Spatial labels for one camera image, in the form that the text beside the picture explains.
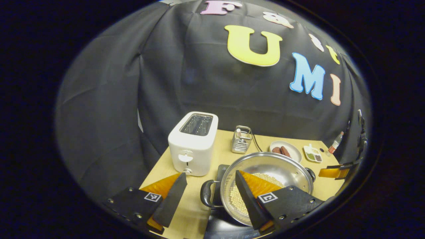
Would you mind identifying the white round plate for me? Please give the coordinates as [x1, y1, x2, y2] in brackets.
[269, 141, 302, 163]

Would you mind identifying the white divided dish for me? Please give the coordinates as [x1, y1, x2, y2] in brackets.
[303, 144, 323, 163]

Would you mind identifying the wire mesh holder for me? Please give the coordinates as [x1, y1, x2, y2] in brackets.
[231, 125, 253, 154]

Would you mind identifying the pile of yellow soybeans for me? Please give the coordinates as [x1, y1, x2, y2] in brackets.
[229, 173, 284, 216]

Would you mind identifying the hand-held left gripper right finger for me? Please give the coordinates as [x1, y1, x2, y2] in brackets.
[235, 170, 325, 233]

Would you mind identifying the black induction cooktop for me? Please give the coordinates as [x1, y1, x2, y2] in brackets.
[203, 164, 276, 239]

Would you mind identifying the steel pot with black handles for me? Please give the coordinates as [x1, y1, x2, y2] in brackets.
[200, 152, 316, 227]

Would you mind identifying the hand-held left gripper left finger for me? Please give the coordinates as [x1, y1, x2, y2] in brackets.
[102, 172, 188, 234]

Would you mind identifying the black power cable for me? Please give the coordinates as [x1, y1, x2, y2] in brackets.
[250, 133, 263, 152]

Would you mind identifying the white toaster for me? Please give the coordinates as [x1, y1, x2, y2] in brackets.
[168, 111, 219, 177]

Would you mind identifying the clear bottle with red label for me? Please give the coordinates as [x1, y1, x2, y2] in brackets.
[327, 131, 344, 155]

